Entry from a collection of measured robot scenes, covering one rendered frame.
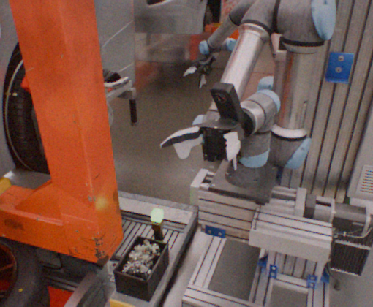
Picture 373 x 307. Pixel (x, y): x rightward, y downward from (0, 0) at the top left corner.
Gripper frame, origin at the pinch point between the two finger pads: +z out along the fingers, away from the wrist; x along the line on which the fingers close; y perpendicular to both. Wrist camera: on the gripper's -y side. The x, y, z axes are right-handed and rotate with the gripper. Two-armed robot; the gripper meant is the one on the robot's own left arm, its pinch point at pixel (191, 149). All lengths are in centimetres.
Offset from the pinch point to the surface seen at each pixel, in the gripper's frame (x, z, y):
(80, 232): 62, -9, 48
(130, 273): 44, -13, 64
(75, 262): 97, -21, 89
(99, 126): 52, -21, 10
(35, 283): 74, 8, 65
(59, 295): 83, -3, 86
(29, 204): 84, -5, 40
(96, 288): 67, -11, 82
